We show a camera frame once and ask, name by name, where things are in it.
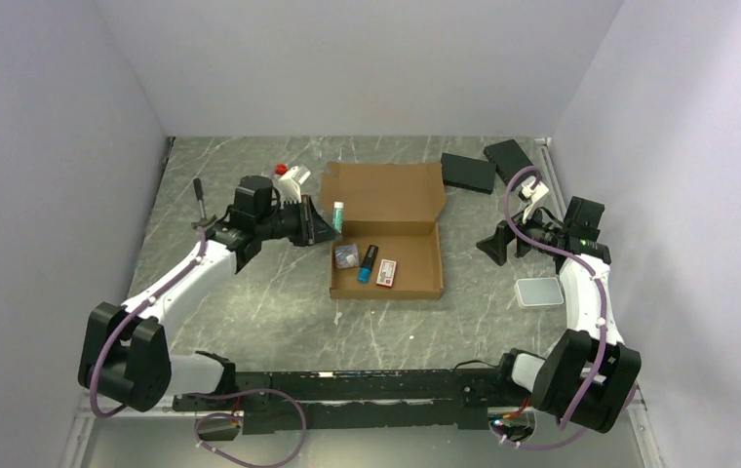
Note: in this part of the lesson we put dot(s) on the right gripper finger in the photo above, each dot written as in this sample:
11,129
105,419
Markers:
503,232
496,248

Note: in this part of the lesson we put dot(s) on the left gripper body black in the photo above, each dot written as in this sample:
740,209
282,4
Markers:
285,222

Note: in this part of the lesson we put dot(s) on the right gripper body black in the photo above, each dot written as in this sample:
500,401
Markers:
532,227

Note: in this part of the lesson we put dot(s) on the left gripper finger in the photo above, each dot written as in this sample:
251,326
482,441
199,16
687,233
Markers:
321,232
305,210

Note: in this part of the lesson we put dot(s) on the green white glue stick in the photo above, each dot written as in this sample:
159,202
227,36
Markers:
337,216

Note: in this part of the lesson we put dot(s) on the blue capped marker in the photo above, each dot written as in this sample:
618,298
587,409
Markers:
367,264

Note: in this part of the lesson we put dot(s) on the brown cardboard box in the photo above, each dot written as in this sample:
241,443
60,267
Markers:
396,207

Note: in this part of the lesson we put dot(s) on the red staples box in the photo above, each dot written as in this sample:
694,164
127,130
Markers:
386,273

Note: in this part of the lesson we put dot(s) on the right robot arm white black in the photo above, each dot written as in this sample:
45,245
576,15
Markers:
590,374

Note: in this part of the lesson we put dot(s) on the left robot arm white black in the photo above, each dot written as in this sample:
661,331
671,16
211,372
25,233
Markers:
126,361

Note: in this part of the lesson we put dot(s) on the white rectangular tray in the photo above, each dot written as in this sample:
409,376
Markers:
539,292

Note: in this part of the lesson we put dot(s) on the black foam block far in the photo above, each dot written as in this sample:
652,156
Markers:
508,158

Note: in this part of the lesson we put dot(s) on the black foam block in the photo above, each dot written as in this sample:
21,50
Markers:
468,173
508,158

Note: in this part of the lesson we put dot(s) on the black foam block near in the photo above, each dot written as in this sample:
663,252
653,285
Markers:
468,173

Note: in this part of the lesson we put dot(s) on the small black hammer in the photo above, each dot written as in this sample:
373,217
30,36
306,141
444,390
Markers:
199,200

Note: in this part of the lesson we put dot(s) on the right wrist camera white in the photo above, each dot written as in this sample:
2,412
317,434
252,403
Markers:
533,192

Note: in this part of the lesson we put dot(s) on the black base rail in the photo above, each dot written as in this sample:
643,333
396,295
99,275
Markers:
464,398

